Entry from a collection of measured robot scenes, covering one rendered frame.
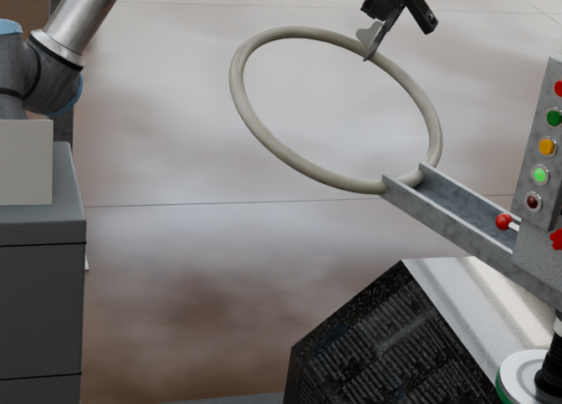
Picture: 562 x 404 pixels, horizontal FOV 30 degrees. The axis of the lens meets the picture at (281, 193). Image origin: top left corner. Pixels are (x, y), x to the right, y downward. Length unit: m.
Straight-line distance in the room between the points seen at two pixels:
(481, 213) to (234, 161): 2.56
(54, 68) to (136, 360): 1.12
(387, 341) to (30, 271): 0.80
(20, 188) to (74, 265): 0.21
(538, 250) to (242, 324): 1.84
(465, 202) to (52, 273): 0.93
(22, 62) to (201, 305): 1.39
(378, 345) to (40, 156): 0.84
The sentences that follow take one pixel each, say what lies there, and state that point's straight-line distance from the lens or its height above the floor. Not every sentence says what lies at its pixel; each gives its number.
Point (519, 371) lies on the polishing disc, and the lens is 2.05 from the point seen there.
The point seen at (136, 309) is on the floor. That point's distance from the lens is 3.55.
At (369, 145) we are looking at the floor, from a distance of 4.87.
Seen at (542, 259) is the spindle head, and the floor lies 1.15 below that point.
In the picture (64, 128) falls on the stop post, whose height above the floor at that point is 0.52.
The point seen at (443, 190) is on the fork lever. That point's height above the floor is 1.08.
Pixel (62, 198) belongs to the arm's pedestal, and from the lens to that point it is 2.42.
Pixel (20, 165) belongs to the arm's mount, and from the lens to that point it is 2.35.
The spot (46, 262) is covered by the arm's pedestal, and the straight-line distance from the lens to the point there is 2.39.
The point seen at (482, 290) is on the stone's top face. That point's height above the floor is 0.80.
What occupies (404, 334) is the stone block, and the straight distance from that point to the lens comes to 2.29.
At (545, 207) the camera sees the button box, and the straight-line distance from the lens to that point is 1.78.
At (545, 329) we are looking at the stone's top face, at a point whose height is 0.81.
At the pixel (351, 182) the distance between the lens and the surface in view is 2.06.
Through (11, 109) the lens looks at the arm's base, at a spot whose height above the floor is 1.03.
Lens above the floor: 2.03
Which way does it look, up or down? 28 degrees down
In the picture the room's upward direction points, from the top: 8 degrees clockwise
